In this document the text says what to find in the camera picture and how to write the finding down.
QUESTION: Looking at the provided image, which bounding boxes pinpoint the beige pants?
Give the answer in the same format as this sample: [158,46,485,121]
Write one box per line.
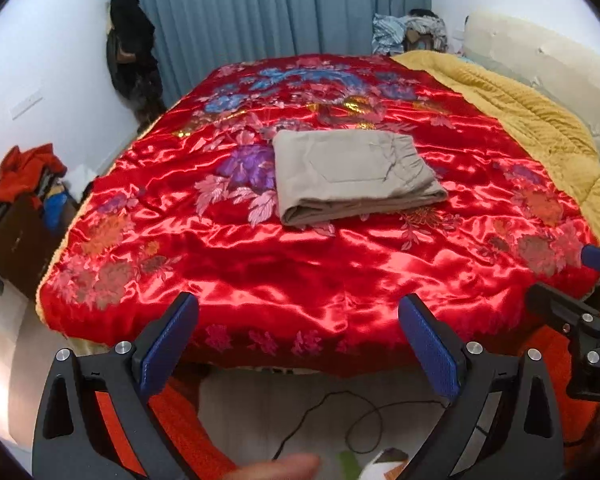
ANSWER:
[273,129,448,226]

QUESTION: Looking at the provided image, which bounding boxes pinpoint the left hand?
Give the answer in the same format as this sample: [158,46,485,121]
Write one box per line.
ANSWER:
[223,453,322,480]

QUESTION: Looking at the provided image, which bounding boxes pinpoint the yellow dotted blanket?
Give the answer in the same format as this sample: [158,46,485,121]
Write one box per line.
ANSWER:
[392,50,600,242]

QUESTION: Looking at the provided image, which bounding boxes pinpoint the cream upholstered headboard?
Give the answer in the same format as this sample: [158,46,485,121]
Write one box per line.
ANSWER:
[463,12,600,152]

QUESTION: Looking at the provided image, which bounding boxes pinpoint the dark cluttered side stand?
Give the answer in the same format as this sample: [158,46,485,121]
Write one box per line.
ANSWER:
[0,169,78,300]

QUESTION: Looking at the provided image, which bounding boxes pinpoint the red satin embroidered bedspread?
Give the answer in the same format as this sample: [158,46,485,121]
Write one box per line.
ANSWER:
[35,55,600,375]

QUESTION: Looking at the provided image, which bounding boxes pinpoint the orange-red garment pile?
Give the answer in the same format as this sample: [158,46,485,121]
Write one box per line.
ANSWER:
[0,143,67,204]

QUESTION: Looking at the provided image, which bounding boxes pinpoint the striped clothes pile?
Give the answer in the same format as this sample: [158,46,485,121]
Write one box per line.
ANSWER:
[372,9,449,56]

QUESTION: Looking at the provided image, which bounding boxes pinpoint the black hanging clothes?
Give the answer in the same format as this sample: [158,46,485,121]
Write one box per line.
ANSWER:
[106,0,166,133]

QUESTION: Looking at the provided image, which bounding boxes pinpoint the blue-grey curtain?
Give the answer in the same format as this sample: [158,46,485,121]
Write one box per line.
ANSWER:
[140,0,431,104]

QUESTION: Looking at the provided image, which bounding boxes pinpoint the black cable on floor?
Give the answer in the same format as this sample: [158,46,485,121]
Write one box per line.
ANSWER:
[272,389,449,461]

